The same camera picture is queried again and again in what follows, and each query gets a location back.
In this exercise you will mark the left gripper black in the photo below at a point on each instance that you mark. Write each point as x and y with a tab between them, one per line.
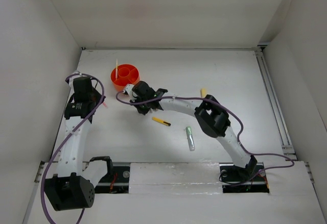
98	95

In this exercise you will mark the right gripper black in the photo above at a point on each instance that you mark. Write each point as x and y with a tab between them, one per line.
143	111

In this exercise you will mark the yellow highlighter pen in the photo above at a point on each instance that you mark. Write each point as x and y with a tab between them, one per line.
116	69

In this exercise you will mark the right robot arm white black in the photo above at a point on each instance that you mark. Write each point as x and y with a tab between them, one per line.
213	120

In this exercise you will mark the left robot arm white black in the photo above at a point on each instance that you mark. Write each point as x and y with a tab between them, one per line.
72	186

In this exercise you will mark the yellow utility knife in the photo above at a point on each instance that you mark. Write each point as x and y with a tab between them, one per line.
163	122

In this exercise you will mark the orange round divided container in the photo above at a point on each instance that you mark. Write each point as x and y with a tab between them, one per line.
126	74

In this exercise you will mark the green capped marker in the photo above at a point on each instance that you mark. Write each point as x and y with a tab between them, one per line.
190	138

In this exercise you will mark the yellow capped marker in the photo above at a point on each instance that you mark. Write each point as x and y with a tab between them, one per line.
203	92

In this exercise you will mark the white foam block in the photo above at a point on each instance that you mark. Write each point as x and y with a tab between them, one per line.
175	178

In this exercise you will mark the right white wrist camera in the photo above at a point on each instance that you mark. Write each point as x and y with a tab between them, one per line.
128	89

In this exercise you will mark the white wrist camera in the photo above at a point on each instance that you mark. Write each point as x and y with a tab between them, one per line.
128	89
74	75

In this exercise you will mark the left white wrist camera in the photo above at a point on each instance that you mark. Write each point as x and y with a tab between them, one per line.
74	75

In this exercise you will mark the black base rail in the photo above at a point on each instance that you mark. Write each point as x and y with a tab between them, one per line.
120	178

